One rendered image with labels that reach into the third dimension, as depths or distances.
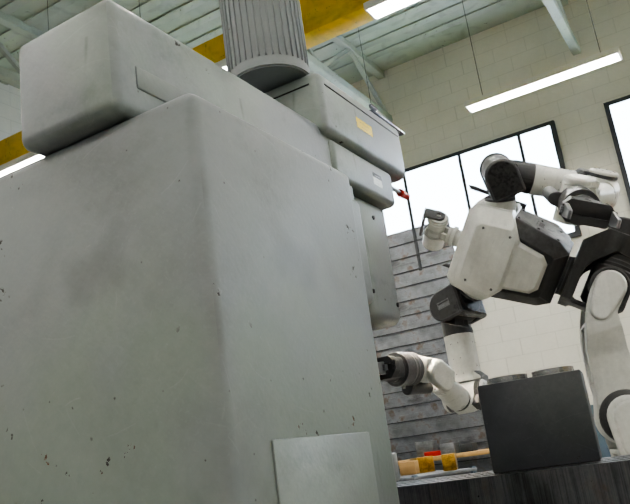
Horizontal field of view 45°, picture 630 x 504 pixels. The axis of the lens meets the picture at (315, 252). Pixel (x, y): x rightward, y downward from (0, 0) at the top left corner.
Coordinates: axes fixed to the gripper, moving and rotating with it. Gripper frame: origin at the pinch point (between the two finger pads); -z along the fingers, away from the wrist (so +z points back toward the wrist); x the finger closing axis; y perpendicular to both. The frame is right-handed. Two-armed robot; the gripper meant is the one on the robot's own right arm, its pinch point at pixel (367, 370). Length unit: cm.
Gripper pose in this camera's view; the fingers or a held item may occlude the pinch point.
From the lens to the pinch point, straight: 189.2
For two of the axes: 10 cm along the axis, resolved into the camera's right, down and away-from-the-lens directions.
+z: 7.0, 0.9, 7.1
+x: 7.0, -2.8, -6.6
